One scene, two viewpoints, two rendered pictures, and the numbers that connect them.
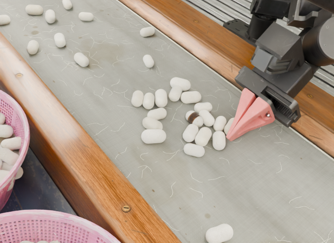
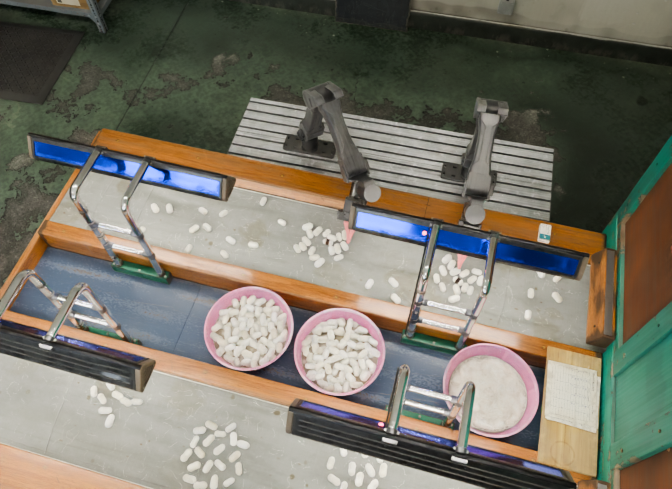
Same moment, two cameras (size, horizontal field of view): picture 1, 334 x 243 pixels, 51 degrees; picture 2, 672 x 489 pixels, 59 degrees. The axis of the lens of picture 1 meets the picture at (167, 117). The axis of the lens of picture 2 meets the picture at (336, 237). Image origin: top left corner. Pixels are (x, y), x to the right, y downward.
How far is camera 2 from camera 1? 142 cm
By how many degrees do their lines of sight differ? 24
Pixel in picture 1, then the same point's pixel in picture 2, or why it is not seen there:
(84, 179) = (314, 297)
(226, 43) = (309, 183)
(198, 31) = (289, 183)
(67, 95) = (266, 267)
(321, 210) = (397, 250)
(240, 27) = (294, 143)
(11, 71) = (238, 275)
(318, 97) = not seen: hidden behind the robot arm
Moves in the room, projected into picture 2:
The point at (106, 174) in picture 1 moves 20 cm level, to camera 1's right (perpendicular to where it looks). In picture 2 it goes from (319, 290) to (375, 263)
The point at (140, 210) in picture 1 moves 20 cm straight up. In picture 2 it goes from (341, 294) to (341, 263)
